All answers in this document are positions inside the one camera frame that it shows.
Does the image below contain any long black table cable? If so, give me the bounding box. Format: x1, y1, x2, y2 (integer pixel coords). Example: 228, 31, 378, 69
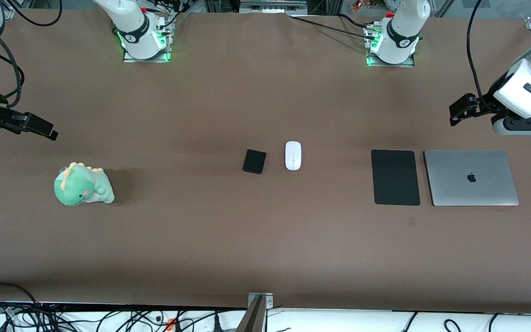
290, 16, 378, 40

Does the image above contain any tangled black cable bundle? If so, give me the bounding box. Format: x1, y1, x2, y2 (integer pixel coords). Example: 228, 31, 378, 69
0, 304, 248, 332

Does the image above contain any short black table cable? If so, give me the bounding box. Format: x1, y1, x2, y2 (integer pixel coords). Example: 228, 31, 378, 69
337, 13, 375, 30

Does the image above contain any black phone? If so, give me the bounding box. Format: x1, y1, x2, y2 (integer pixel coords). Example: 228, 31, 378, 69
242, 149, 267, 175

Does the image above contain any black mouse pad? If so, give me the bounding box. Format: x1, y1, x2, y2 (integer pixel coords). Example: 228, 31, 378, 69
371, 149, 421, 206

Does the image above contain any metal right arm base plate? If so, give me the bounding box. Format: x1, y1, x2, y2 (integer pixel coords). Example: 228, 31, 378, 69
123, 18, 172, 63

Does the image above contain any silver closed laptop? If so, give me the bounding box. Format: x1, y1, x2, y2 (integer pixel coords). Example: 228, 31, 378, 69
423, 149, 520, 207

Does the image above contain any metal table edge bracket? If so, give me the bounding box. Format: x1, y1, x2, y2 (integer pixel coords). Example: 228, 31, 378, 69
248, 292, 274, 310

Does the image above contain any white computer mouse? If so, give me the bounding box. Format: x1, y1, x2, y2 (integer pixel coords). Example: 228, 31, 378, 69
285, 141, 302, 171

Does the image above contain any silver metal box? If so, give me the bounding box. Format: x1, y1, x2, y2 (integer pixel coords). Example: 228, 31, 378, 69
239, 0, 308, 15

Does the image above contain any aluminium profile post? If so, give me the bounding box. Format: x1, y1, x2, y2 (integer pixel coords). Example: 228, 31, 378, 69
237, 295, 267, 332

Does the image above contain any green dinosaur plush toy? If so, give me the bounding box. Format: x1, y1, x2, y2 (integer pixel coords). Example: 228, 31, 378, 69
54, 162, 115, 207

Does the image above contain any large black cable loop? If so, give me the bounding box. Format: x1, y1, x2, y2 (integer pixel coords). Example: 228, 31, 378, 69
0, 282, 40, 332

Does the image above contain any black hanging cable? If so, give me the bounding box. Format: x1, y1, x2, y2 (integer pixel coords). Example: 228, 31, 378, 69
5, 0, 63, 27

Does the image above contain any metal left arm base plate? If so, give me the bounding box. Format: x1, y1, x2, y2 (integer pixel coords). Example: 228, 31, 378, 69
366, 24, 415, 68

